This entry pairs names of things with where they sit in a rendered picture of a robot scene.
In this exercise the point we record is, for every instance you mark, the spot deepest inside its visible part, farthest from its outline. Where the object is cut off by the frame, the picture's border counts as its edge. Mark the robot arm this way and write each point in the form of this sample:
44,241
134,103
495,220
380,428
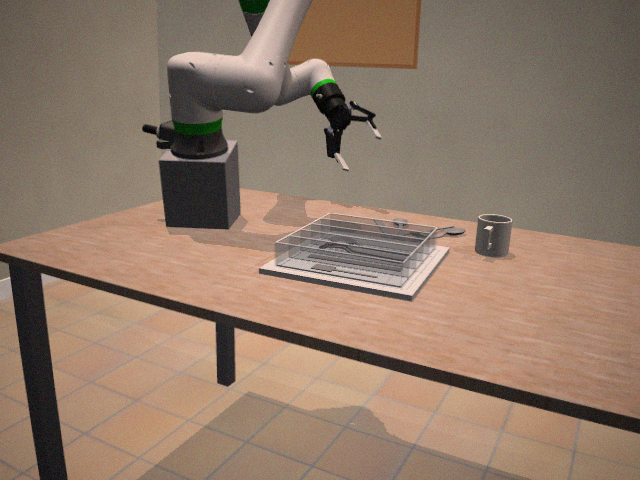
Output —
202,84

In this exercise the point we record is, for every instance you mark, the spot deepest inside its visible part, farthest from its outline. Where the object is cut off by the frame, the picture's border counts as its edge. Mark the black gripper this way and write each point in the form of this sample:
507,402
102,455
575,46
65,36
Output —
333,112

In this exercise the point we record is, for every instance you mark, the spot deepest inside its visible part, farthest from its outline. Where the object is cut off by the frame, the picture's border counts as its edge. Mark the dark grey mug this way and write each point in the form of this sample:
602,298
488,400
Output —
500,230

